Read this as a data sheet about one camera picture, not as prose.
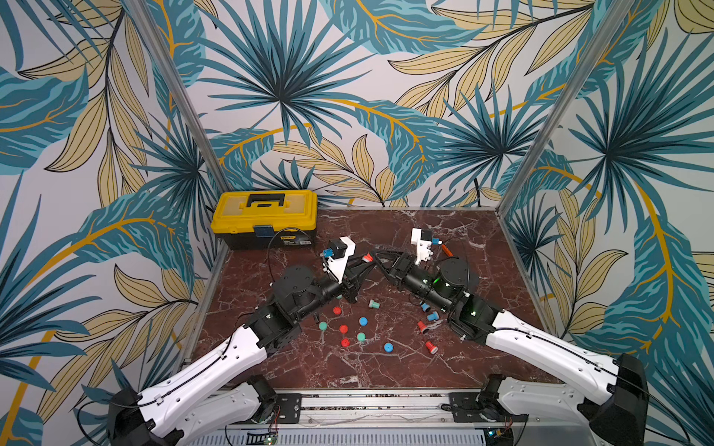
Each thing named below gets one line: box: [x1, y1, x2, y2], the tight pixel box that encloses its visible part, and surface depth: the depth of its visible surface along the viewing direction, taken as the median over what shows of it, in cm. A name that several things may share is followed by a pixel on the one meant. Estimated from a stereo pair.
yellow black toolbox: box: [211, 189, 318, 250], surface depth 97 cm
